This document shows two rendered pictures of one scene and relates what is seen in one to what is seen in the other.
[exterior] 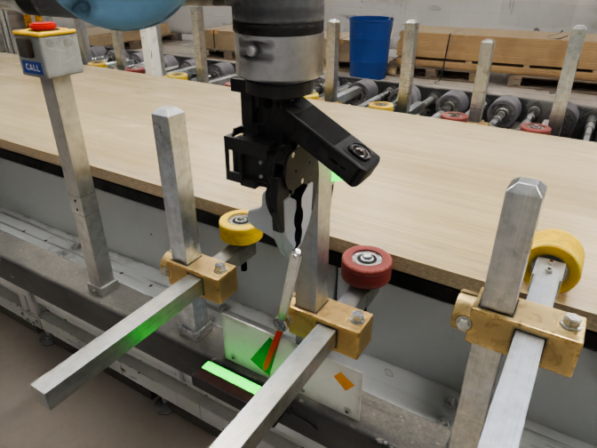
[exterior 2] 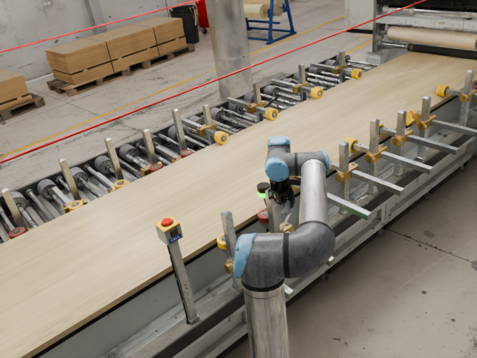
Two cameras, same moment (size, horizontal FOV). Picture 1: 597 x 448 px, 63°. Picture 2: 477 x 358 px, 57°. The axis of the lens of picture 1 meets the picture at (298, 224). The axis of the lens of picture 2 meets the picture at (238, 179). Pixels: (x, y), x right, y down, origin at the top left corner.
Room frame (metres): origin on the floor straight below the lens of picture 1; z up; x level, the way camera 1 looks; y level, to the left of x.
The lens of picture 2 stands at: (0.07, 1.51, 2.15)
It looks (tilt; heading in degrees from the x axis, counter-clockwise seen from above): 31 degrees down; 293
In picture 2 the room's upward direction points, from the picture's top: 9 degrees counter-clockwise
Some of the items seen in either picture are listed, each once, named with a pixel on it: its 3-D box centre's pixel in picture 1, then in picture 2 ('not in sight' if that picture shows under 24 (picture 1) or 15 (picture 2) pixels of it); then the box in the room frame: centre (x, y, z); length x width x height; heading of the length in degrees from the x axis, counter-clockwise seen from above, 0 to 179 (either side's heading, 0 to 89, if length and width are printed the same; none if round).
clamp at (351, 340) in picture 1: (325, 320); (278, 234); (0.58, -0.04, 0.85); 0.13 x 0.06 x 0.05; 59
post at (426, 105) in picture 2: not in sight; (423, 133); (-0.07, -1.09, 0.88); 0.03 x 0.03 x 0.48; 59
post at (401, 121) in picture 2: not in sight; (399, 148); (0.06, -0.87, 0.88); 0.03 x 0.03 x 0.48; 59
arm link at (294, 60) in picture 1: (277, 56); not in sight; (0.52, 0.02, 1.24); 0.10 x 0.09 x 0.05; 149
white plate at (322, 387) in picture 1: (286, 364); not in sight; (0.58, 0.02, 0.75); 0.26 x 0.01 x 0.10; 59
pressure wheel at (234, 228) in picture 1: (242, 244); (226, 246); (0.78, 0.10, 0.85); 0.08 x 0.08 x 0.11
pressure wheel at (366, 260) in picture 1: (364, 284); (266, 221); (0.65, -0.11, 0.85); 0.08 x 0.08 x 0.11
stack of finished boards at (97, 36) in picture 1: (106, 35); not in sight; (8.56, 3.18, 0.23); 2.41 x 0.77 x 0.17; 155
